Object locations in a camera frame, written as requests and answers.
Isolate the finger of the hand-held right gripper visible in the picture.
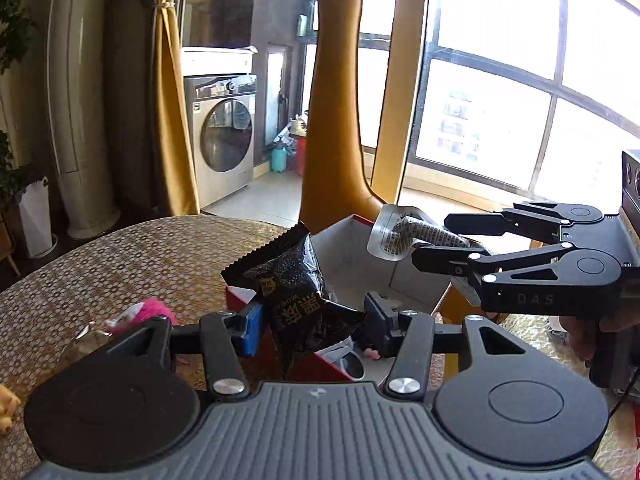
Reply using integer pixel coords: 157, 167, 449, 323
411, 241, 576, 306
444, 201, 576, 243

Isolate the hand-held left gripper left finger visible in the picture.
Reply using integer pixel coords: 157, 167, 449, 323
107, 302, 266, 402

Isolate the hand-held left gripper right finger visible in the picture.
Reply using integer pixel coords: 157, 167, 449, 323
363, 291, 531, 402

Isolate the silver clear packet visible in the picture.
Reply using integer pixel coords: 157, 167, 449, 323
366, 205, 472, 262

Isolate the black snack packet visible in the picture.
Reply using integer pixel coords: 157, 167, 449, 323
221, 222, 366, 381

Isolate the red cardboard shoe box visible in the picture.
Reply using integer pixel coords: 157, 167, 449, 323
225, 213, 452, 386

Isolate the lace-covered desktop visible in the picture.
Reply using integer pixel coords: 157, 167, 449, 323
0, 215, 640, 480

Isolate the person's right hand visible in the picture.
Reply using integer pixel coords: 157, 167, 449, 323
547, 305, 640, 362

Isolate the grey white packet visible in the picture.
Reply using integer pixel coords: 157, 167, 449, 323
320, 342, 367, 382

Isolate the pink fluffy ball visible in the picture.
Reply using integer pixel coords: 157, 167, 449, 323
107, 298, 179, 336

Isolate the beige crumpled packet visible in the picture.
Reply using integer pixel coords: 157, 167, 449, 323
59, 322, 114, 363

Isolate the green spray bottle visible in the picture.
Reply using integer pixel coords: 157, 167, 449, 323
268, 135, 291, 174

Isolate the orange giraffe statue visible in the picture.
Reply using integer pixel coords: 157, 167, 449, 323
269, 0, 402, 234

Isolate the silver washing machine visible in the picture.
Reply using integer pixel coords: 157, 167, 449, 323
182, 75, 259, 209

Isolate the yellow curtain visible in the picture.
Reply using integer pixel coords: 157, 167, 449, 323
150, 0, 202, 217

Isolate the white plant pot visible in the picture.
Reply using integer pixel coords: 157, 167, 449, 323
17, 176, 57, 259

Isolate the yellow toy animal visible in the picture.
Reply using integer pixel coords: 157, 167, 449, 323
0, 385, 22, 434

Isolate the wooden television cabinet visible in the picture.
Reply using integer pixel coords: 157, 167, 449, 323
0, 207, 22, 277

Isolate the white counter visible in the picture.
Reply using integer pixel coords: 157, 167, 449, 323
180, 47, 259, 79

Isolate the white standing air conditioner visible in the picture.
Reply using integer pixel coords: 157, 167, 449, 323
46, 0, 122, 241

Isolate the tall green houseplant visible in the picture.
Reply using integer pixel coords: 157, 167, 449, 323
0, 0, 49, 211

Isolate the black cable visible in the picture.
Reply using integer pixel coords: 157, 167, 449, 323
607, 370, 640, 423

